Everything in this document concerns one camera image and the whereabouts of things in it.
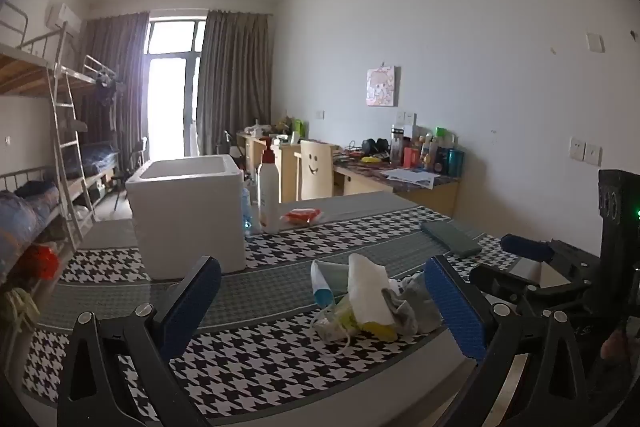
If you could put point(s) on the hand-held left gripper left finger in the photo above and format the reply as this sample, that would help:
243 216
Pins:
192 302

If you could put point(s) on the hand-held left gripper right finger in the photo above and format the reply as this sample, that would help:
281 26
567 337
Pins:
457 307

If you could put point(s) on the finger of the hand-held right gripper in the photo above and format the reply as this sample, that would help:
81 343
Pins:
505 287
527 247

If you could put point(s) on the grey sock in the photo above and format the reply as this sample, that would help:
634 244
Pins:
417 312

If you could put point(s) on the white foam box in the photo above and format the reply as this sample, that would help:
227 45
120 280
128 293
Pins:
185 217

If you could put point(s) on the white tissue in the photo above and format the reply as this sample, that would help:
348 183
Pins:
367 292

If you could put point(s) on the person's right hand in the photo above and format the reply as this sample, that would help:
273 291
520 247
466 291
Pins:
614 344

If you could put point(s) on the dark green flat case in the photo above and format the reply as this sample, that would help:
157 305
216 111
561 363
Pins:
450 238

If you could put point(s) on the houndstooth tablecloth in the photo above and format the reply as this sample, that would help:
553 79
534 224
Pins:
270 357

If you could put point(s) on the clear blue spray bottle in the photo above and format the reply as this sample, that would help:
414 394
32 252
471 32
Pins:
247 207

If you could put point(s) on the white pump bottle red cap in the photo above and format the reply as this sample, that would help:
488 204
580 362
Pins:
268 192

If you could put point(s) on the printed papers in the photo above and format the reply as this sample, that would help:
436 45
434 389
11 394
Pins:
412 177

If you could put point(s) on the row of bottles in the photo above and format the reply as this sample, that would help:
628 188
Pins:
430 152

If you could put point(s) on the red snack packet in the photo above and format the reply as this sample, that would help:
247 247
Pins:
300 216

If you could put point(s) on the light wooden desk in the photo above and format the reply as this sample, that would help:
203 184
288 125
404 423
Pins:
370 182

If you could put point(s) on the red plastic bag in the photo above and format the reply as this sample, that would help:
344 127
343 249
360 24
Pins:
42 259

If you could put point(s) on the black headphones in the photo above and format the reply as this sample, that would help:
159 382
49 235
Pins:
376 146

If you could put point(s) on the wooden chair with smiley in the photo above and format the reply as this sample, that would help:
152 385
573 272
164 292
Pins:
315 167

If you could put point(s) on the blue bedding bundle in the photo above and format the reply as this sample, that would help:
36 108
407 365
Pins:
22 217

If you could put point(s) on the metal bunk ladder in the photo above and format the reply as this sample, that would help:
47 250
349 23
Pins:
67 147

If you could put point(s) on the green carton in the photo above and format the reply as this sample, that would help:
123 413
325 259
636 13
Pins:
298 131

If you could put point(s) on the balcony glass door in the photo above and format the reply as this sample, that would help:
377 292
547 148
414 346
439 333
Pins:
172 87

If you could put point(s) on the grey curtain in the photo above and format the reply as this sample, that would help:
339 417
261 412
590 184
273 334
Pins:
117 82
232 77

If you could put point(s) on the dark hanging clothes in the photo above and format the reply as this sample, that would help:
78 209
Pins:
107 89

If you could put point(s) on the metal bunk bed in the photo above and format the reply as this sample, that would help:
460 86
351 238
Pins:
30 72

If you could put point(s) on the white air conditioner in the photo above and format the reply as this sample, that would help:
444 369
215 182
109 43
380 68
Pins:
64 17

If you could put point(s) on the white wall socket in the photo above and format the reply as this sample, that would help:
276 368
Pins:
578 149
593 154

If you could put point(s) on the pair of wall sockets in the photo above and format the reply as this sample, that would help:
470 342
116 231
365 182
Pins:
406 117

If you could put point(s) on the white wall switch plate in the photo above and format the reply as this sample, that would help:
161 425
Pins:
595 43

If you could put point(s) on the pink wall picture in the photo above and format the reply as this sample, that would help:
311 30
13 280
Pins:
381 86

